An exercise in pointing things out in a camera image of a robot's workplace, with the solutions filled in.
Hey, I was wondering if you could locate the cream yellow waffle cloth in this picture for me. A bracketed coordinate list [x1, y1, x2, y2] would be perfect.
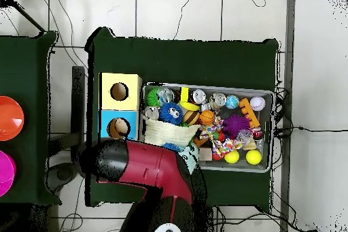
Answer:
[143, 118, 201, 148]

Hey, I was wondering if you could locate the blue spiky ball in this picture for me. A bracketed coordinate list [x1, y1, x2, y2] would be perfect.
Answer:
[162, 142, 185, 152]

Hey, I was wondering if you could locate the mint green waffle cloth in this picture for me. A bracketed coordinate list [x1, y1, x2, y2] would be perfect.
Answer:
[178, 142, 201, 176]

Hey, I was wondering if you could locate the colourful patterned cloth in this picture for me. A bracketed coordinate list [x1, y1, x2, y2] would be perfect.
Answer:
[211, 137, 245, 158]
[198, 122, 224, 140]

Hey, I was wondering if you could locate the wooden box with three holes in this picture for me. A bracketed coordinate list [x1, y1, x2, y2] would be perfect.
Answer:
[97, 72, 143, 146]

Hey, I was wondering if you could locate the blue fuzzy ball with eyes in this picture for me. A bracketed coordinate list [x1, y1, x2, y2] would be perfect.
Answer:
[160, 102, 185, 126]

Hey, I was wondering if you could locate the yellow plastic block toy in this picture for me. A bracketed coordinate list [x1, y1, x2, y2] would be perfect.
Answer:
[179, 86, 201, 112]

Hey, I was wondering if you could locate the green spiky ball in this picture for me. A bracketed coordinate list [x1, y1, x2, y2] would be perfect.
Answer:
[145, 87, 164, 107]

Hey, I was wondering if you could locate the silver metal can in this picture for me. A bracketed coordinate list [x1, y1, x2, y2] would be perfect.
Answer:
[191, 88, 208, 105]

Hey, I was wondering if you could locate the small orange basketball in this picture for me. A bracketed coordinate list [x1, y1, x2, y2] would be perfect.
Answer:
[198, 110, 216, 127]

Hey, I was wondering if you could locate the wooden cube block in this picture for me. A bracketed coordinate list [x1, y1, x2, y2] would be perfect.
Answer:
[198, 147, 213, 162]

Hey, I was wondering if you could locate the dark green table cloth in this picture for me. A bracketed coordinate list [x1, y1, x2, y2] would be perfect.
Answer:
[0, 30, 58, 205]
[86, 27, 281, 208]

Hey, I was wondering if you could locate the globe print ball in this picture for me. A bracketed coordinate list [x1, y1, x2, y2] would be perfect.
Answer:
[225, 95, 241, 110]

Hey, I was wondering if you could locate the purple spiky ball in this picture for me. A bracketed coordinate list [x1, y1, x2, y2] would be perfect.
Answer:
[222, 114, 251, 139]

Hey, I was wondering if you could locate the yellow ball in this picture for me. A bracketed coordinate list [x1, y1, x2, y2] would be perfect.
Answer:
[224, 149, 240, 165]
[245, 149, 263, 166]

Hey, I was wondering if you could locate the orange plastic block toy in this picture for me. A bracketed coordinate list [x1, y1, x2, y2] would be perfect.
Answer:
[239, 97, 262, 129]

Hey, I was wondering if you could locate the white baseball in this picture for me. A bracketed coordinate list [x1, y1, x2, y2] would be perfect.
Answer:
[249, 95, 267, 112]

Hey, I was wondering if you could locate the orange plate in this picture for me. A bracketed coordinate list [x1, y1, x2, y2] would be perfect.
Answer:
[0, 95, 25, 142]

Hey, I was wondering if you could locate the magenta plate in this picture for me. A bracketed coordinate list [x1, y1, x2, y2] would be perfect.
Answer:
[0, 150, 17, 197]

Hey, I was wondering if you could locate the shallow wire mesh bin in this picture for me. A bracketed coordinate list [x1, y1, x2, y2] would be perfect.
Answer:
[140, 82, 275, 173]

